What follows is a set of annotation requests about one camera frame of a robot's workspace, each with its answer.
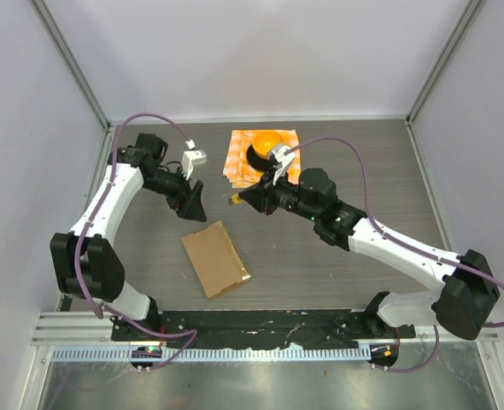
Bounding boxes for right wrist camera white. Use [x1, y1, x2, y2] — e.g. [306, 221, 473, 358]
[268, 143, 296, 185]

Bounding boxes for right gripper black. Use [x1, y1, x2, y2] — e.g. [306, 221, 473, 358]
[240, 166, 319, 223]

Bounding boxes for brown cardboard express box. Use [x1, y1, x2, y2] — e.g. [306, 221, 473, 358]
[181, 221, 251, 300]

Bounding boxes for white slotted cable duct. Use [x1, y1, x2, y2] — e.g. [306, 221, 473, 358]
[51, 344, 371, 363]

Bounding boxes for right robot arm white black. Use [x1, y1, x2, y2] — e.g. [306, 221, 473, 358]
[231, 168, 500, 341]

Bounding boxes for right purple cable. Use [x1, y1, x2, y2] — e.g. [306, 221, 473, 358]
[284, 136, 504, 372]

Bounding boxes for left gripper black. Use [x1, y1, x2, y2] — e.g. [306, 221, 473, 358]
[144, 164, 208, 222]

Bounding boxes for purple cable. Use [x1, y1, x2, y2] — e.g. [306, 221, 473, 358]
[74, 112, 198, 371]
[284, 136, 504, 372]

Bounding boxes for yellow utility knife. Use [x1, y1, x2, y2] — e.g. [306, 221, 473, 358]
[228, 194, 243, 206]

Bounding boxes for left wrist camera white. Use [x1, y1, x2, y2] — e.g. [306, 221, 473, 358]
[181, 149, 208, 180]

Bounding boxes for orange checkered cloth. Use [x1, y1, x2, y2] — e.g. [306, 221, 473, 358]
[223, 129, 300, 188]

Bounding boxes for black round plate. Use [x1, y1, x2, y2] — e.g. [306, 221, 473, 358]
[246, 144, 278, 173]

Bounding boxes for orange bowl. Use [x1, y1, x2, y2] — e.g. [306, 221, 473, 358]
[251, 130, 284, 160]

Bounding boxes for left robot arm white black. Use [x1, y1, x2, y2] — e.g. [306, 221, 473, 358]
[50, 133, 207, 341]

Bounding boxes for aluminium frame rail front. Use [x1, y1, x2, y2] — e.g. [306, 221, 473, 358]
[31, 312, 500, 346]

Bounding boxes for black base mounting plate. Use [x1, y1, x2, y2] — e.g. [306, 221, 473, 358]
[110, 307, 416, 348]

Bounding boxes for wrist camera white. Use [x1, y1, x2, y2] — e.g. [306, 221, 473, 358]
[181, 149, 208, 180]
[268, 143, 296, 185]

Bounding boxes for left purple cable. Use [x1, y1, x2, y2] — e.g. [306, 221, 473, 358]
[74, 112, 198, 371]

